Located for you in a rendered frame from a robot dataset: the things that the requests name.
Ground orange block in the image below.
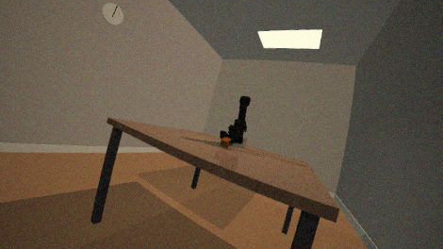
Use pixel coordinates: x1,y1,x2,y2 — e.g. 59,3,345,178
221,137,230,148

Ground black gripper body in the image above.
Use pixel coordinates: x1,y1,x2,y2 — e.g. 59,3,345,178
220,131,243,144

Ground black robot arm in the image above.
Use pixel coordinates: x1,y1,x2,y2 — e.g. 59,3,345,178
228,96,251,137

